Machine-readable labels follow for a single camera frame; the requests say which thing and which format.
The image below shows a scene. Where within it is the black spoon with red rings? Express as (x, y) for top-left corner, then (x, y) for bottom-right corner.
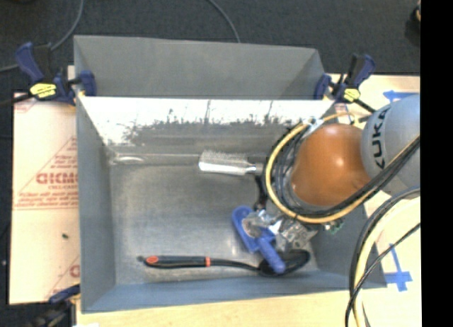
(137, 249), (311, 278)

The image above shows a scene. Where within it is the grey metal bin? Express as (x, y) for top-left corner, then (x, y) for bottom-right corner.
(73, 35), (387, 314)

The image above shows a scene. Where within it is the clear glass rod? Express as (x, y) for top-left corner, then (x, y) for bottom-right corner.
(105, 152), (200, 167)

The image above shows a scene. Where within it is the brown cardboard board red print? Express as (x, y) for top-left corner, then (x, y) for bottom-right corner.
(8, 91), (83, 306)

